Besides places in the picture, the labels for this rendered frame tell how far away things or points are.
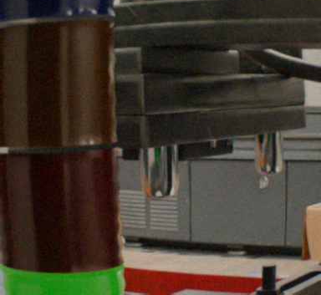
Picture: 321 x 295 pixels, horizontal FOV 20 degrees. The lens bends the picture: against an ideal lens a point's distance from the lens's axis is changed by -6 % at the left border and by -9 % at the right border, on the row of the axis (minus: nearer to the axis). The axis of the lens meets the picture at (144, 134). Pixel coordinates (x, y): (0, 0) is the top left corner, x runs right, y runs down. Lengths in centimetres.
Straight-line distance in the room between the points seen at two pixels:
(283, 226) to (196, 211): 73
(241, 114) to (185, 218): 575
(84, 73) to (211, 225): 591
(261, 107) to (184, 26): 9
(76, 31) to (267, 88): 33
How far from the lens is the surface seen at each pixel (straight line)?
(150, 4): 51
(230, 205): 605
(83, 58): 25
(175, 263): 124
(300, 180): 572
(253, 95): 55
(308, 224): 299
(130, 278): 91
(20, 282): 26
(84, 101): 25
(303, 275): 76
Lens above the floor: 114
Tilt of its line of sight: 3 degrees down
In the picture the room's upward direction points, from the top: 2 degrees counter-clockwise
